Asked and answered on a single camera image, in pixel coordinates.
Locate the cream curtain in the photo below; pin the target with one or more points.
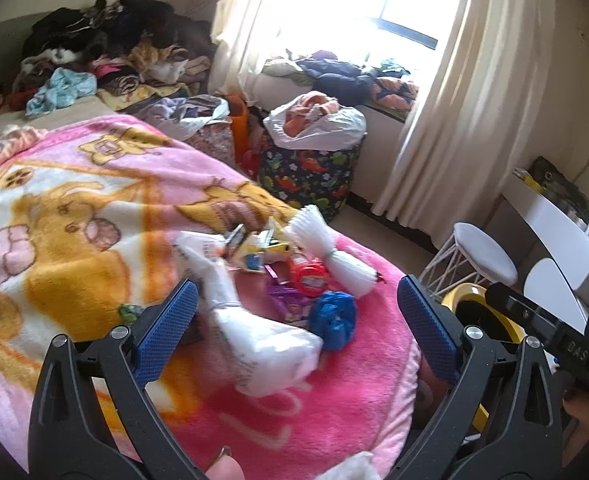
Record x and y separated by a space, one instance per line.
242 32
474 116

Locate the yellow white snack wrapper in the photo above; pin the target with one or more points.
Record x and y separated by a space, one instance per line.
251 251

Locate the dinosaur print laundry basket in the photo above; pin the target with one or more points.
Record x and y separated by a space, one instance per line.
307 177

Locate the purple snack wrapper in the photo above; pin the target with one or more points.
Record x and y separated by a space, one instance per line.
291 305

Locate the floral pink fabric basket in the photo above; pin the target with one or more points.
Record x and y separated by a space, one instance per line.
215 140

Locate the white foam net on bed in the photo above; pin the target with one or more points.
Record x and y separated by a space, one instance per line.
309 231

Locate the white desk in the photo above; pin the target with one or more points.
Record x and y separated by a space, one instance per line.
565 242

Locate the blue plastic bag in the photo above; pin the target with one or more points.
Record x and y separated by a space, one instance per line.
333 318

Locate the white plastic bag with clothes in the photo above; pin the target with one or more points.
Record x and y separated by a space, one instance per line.
314 121

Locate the right hand red nails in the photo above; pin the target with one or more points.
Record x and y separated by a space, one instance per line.
576 403

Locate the white round wire stool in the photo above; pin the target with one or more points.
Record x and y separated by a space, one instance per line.
468 256

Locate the orange bag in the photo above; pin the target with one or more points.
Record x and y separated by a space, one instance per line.
239 115

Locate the white chair back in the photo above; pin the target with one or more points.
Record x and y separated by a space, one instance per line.
546 286

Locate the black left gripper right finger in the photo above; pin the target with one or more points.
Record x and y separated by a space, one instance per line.
499 419

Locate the yellow rimmed black trash bin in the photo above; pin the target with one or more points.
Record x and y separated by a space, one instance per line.
467 302

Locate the pile of clothes on bed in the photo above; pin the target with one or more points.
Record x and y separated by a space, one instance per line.
109 49

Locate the cream curtain right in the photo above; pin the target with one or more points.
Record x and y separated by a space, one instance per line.
474 116

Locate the white paper wrapper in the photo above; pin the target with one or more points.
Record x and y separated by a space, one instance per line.
265 356

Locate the clothes on window sill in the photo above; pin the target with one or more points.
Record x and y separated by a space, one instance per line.
387 85

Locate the red candy tube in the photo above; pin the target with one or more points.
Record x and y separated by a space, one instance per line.
308 275

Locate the green snack wrapper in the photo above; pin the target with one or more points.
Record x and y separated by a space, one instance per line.
130 313

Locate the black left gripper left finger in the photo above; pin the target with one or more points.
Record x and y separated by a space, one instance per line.
69 437

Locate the left hand dark nails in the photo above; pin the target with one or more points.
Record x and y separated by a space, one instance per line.
225 468

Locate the cream curtain left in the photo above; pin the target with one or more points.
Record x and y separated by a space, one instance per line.
242 32

